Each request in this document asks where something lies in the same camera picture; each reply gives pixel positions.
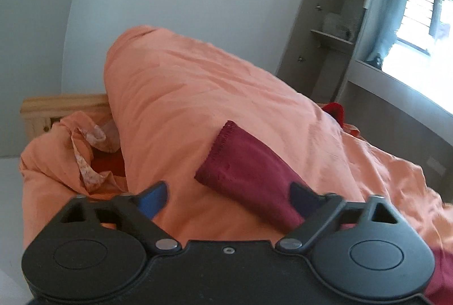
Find maroon small pants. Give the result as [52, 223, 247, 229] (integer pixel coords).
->
[194, 120, 453, 305]

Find wooden headboard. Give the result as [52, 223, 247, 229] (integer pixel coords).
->
[20, 94, 110, 150]

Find white folded items on shelf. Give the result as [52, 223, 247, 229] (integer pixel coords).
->
[321, 12, 357, 41]

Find grey window bench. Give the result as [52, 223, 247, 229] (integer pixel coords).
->
[340, 59, 453, 192]

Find grey-blue curtain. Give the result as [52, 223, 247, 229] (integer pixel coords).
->
[364, 0, 415, 69]

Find wall socket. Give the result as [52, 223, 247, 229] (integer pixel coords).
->
[426, 156, 448, 176]

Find red cloth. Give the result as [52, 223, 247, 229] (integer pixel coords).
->
[321, 102, 345, 125]

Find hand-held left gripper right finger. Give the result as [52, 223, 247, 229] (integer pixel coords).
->
[275, 181, 401, 252]

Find window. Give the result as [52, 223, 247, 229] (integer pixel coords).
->
[382, 0, 453, 108]

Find floral pillowcase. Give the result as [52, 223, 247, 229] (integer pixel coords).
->
[70, 119, 123, 193]

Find orange duvet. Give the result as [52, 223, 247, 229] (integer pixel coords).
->
[104, 25, 358, 221]

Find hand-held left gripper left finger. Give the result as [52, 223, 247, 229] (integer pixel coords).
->
[59, 181, 182, 253]

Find open grey wardrobe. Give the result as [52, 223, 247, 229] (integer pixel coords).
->
[275, 0, 376, 104]

